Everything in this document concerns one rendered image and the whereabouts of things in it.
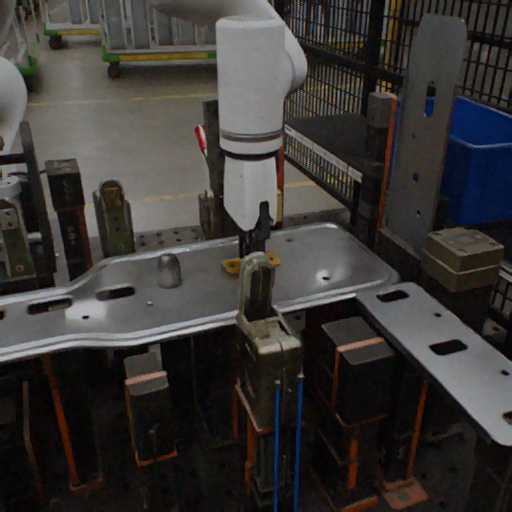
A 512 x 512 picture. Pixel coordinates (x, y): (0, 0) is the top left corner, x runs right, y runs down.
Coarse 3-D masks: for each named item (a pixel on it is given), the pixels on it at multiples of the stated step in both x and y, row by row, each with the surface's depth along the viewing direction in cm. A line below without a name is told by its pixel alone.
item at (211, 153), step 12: (204, 108) 87; (216, 108) 84; (204, 120) 88; (216, 120) 88; (216, 132) 89; (216, 144) 90; (216, 156) 90; (216, 168) 90; (216, 180) 91; (216, 192) 91; (216, 204) 92
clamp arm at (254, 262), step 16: (256, 256) 63; (240, 272) 64; (256, 272) 62; (272, 272) 63; (240, 288) 65; (256, 288) 64; (272, 288) 65; (240, 304) 66; (256, 304) 66; (256, 320) 68
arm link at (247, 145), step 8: (224, 136) 72; (232, 136) 71; (240, 136) 71; (248, 136) 70; (256, 136) 70; (264, 136) 71; (272, 136) 71; (280, 136) 73; (224, 144) 73; (232, 144) 72; (240, 144) 71; (248, 144) 71; (256, 144) 71; (264, 144) 71; (272, 144) 72; (280, 144) 74; (232, 152) 74; (240, 152) 72; (248, 152) 71; (256, 152) 71; (264, 152) 72
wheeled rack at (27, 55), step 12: (24, 24) 590; (24, 36) 595; (36, 36) 759; (12, 48) 714; (24, 48) 702; (36, 48) 720; (12, 60) 613; (24, 60) 641; (36, 60) 646; (24, 72) 608; (36, 72) 615
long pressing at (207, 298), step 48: (336, 240) 92; (48, 288) 78; (96, 288) 79; (144, 288) 79; (192, 288) 79; (288, 288) 79; (336, 288) 79; (0, 336) 69; (48, 336) 69; (96, 336) 70; (144, 336) 70
